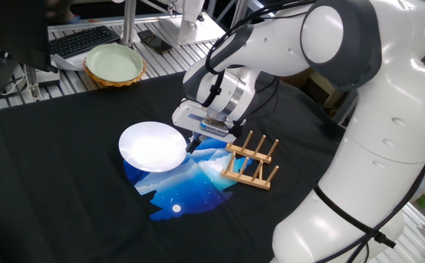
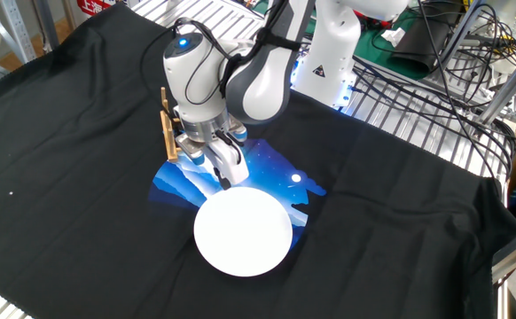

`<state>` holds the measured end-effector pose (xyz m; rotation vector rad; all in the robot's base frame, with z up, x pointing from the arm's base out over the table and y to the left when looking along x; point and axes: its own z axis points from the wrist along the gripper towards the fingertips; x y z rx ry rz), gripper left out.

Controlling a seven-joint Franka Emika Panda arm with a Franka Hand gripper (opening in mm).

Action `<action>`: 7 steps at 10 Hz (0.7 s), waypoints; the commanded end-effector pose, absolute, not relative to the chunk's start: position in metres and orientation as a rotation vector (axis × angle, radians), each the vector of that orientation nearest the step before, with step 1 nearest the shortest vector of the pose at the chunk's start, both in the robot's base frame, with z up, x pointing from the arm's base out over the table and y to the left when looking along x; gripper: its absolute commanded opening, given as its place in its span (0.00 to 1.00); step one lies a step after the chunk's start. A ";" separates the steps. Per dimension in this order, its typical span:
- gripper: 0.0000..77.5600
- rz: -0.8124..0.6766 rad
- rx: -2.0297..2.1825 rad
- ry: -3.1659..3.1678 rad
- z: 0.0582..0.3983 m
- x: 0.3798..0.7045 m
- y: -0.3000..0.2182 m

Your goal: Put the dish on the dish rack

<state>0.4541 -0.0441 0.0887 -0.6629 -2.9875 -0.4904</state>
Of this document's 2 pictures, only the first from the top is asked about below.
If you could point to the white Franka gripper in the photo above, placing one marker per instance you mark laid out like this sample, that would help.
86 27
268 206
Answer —
187 117

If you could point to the white round plate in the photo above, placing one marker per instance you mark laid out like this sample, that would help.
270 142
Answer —
153 147

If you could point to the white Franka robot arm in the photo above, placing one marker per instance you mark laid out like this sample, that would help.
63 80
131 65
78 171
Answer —
380 128

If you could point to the wooden dish rack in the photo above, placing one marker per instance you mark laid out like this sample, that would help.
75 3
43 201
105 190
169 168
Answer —
249 164

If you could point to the woven wicker basket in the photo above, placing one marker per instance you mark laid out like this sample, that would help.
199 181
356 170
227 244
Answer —
117 84

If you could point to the white stand on grey plate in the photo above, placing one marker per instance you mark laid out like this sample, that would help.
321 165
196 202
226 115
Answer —
198 34

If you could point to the black smartphone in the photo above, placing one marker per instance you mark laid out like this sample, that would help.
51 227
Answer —
155 42

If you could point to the pale green plate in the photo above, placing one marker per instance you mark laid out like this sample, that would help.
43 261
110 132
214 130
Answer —
114 62

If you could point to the black cloth with blue print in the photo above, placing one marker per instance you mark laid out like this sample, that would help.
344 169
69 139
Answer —
52 164

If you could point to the white paper sheet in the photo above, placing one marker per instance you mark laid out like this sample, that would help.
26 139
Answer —
66 63

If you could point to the black keyboard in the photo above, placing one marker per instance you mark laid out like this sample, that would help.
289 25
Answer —
81 40

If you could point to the black monitor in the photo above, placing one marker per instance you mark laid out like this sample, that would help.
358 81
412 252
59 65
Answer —
11 29

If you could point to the silver wrist camera blue ends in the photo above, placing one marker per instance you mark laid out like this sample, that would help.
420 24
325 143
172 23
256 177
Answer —
214 127

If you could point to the aluminium upright post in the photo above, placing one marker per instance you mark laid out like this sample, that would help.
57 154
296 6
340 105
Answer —
129 22

